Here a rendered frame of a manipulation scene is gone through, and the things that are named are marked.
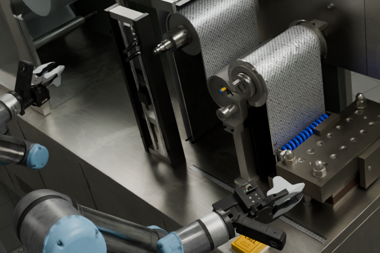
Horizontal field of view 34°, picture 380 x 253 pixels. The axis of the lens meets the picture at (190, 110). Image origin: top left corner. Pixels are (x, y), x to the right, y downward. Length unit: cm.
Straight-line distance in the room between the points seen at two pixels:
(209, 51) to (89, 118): 74
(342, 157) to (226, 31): 50
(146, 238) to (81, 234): 36
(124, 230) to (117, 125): 96
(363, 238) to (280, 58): 57
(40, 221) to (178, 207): 79
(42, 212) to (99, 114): 127
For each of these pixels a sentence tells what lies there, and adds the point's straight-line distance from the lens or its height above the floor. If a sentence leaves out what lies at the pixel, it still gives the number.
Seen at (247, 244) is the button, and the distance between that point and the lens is 172.
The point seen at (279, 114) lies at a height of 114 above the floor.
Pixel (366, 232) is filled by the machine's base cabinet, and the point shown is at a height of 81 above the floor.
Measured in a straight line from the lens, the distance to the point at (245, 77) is 170.
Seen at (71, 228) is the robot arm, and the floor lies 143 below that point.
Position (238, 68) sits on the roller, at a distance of 172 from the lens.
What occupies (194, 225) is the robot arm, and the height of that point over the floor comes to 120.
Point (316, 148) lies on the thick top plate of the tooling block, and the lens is 182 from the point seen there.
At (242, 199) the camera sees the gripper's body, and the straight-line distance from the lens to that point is 143.
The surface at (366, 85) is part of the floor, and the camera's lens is 395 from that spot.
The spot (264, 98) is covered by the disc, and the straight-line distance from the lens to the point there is 171.
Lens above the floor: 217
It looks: 33 degrees down
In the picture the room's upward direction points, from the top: 13 degrees counter-clockwise
